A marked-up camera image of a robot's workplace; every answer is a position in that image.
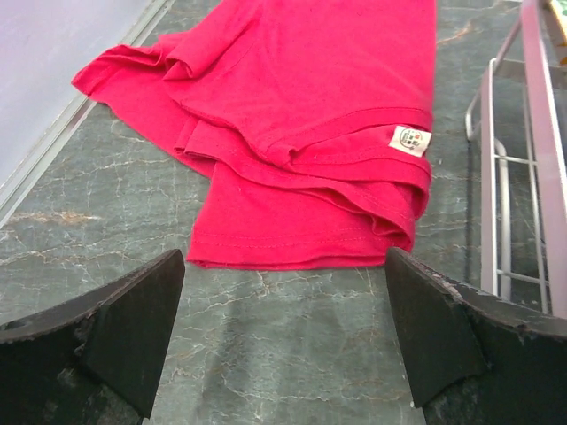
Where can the white wire dish rack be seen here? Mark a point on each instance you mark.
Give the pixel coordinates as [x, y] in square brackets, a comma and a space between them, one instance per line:
[528, 59]

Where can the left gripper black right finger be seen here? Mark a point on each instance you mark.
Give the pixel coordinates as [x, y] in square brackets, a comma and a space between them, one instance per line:
[471, 357]

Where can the red folded t-shirt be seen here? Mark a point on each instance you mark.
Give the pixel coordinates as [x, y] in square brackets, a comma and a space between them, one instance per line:
[311, 120]

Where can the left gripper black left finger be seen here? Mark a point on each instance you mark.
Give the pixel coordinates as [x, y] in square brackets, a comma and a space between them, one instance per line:
[96, 358]

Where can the floral orange green bowl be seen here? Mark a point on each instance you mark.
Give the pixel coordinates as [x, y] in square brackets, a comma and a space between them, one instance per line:
[556, 24]

